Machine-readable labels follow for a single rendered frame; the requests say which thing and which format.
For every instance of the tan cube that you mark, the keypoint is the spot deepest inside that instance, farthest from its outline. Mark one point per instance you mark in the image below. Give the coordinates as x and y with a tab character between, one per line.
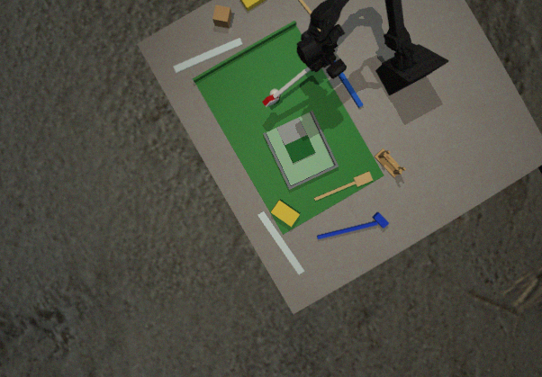
222	16

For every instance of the red putter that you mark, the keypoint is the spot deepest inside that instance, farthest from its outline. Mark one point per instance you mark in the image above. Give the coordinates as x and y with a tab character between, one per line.
273	98

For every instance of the green flat mat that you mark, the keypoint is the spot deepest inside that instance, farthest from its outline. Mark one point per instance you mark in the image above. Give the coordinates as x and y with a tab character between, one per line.
234	94

